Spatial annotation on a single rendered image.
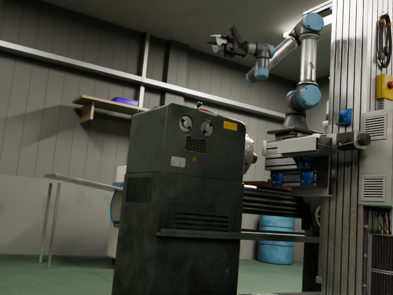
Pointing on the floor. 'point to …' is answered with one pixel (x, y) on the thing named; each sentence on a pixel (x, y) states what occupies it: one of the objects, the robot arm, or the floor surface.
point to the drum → (287, 256)
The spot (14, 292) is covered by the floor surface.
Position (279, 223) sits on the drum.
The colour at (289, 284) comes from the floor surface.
